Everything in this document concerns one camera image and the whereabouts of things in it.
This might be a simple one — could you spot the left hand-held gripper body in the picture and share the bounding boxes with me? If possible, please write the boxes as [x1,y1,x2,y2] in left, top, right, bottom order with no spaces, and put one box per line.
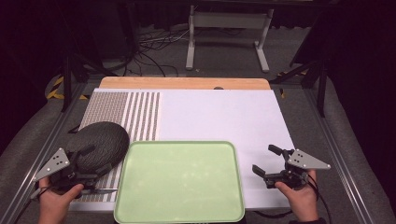
[31,147,101,192]

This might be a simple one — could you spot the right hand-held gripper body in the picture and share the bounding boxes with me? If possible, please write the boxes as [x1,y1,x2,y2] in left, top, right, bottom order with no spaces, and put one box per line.
[263,148,332,190]

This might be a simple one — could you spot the dark grey cloth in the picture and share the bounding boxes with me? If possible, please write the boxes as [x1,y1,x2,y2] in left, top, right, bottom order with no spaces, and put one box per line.
[64,120,131,175]

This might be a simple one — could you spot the light green tray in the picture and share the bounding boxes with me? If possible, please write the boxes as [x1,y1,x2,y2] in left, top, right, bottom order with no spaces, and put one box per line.
[113,140,247,224]

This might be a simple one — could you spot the person's left hand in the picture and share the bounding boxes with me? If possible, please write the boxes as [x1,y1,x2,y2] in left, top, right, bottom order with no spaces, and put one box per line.
[37,176,86,224]

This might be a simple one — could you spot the person's right hand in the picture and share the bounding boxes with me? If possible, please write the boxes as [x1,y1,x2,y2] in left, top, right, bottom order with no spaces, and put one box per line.
[274,169,320,222]

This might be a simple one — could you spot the striped woven placemat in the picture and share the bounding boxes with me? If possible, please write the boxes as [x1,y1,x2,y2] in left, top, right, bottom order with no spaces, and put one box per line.
[73,91,162,203]

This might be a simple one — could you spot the white board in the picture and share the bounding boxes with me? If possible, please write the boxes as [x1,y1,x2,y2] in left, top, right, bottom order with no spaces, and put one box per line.
[68,88,295,213]

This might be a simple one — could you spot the black metal stand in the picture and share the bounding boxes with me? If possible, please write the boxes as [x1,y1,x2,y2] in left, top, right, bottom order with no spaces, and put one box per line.
[269,59,328,119]
[60,52,120,113]

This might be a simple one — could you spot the white metal stand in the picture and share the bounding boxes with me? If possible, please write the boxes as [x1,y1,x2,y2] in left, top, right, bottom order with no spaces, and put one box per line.
[185,4,275,74]

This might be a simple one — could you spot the aluminium frame rail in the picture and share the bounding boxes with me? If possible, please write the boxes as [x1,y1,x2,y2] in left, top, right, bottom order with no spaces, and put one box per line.
[0,83,92,224]
[303,88,396,224]

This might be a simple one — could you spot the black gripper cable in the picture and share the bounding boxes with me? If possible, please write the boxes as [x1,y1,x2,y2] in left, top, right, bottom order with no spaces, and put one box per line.
[306,174,332,224]
[12,186,51,224]

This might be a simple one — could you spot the bundle of floor cables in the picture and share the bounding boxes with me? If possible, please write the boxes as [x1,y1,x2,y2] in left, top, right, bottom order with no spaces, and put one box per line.
[124,27,191,77]

